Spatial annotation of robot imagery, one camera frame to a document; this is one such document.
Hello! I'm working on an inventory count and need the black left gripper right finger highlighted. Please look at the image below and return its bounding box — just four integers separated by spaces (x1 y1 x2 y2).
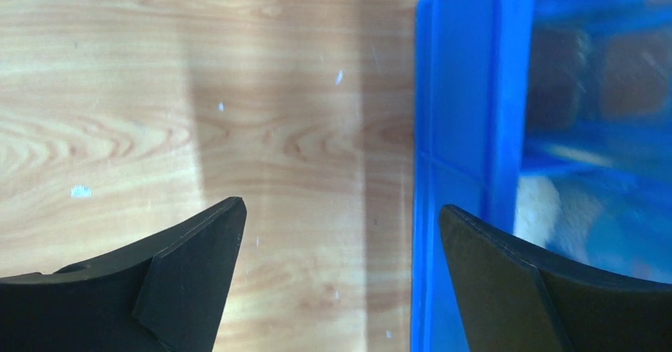
440 205 671 351

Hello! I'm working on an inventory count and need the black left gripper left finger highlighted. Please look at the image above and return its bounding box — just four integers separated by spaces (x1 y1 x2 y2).
1 197 246 351

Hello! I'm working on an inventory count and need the blue plastic divided bin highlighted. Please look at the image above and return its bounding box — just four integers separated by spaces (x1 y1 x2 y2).
411 0 671 351

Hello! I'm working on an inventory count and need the black lid seasoning jar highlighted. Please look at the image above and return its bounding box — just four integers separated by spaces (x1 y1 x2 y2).
514 176 671 283

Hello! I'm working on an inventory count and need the sauce bottle yellow cap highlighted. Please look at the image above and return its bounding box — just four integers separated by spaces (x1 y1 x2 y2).
525 26 671 132

